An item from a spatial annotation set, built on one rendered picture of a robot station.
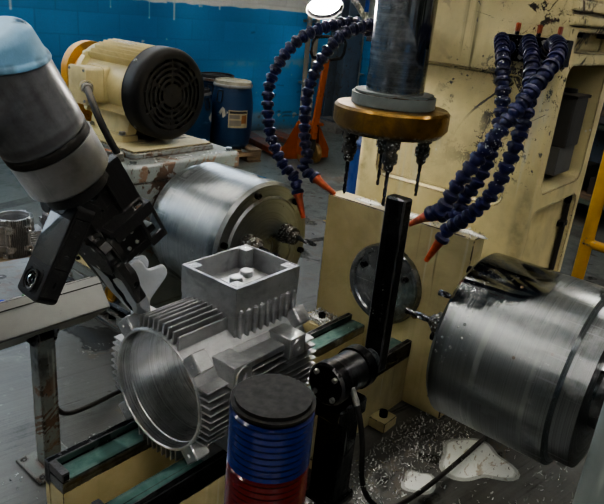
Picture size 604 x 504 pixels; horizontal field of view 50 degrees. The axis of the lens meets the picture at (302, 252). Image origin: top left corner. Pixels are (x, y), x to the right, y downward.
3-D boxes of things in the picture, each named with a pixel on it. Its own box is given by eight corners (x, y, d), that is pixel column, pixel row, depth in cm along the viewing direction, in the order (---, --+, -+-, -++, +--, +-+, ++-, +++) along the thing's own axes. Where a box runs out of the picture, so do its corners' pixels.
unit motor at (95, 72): (121, 205, 165) (119, 32, 150) (207, 242, 146) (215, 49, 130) (25, 224, 146) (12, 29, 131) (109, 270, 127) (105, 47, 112)
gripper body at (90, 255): (171, 238, 76) (127, 157, 68) (118, 287, 72) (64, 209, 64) (132, 220, 81) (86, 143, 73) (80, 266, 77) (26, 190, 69)
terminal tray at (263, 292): (241, 288, 94) (244, 243, 92) (297, 314, 88) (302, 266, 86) (178, 313, 86) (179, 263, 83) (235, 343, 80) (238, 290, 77)
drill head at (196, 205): (197, 244, 153) (201, 140, 144) (315, 297, 131) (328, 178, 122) (105, 269, 134) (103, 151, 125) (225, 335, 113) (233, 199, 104)
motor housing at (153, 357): (217, 367, 102) (223, 257, 95) (310, 420, 92) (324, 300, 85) (110, 420, 87) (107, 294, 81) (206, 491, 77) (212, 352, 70)
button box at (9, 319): (90, 320, 96) (77, 287, 96) (112, 306, 91) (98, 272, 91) (-27, 359, 83) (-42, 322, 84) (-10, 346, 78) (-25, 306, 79)
